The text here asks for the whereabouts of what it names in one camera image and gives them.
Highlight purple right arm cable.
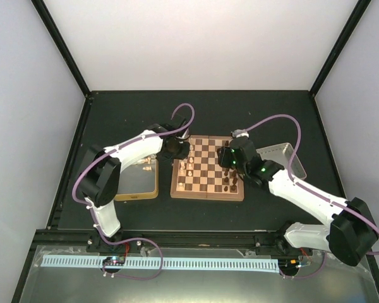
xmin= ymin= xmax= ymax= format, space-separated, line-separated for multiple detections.
xmin=246 ymin=114 xmax=379 ymax=256

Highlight clear plastic tray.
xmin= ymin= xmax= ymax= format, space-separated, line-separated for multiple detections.
xmin=256 ymin=143 xmax=307 ymax=180

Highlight black frame post left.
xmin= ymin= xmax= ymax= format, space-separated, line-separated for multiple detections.
xmin=31 ymin=0 xmax=90 ymax=97

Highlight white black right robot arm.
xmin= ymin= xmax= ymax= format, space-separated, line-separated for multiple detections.
xmin=217 ymin=136 xmax=379 ymax=266

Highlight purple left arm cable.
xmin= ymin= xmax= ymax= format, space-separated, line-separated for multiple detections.
xmin=71 ymin=103 xmax=196 ymax=250

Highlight dark chess knight near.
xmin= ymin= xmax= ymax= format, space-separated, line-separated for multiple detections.
xmin=230 ymin=184 xmax=238 ymax=193

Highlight white slotted cable duct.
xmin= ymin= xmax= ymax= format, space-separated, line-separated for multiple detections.
xmin=40 ymin=255 xmax=280 ymax=273

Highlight small electronics board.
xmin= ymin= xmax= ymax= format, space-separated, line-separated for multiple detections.
xmin=102 ymin=256 xmax=126 ymax=266

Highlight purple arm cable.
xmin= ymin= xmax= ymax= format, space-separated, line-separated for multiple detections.
xmin=246 ymin=114 xmax=379 ymax=256
xmin=71 ymin=103 xmax=196 ymax=250

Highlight yellow tin box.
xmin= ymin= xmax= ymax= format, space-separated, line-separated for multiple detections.
xmin=114 ymin=155 xmax=159 ymax=201

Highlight wooden chess board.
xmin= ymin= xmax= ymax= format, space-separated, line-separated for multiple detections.
xmin=170 ymin=135 xmax=244 ymax=202

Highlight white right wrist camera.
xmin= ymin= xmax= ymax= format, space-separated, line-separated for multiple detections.
xmin=231 ymin=129 xmax=249 ymax=139

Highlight black frame post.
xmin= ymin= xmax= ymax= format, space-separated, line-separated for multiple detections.
xmin=309 ymin=0 xmax=371 ymax=97
xmin=31 ymin=0 xmax=90 ymax=97

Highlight black frame post right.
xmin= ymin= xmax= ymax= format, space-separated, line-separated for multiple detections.
xmin=309 ymin=0 xmax=371 ymax=97

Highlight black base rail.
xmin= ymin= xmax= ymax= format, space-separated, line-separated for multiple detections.
xmin=32 ymin=229 xmax=302 ymax=256

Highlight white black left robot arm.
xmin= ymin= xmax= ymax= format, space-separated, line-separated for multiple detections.
xmin=72 ymin=120 xmax=193 ymax=252

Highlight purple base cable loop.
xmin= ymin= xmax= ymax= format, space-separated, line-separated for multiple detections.
xmin=101 ymin=237 xmax=164 ymax=281

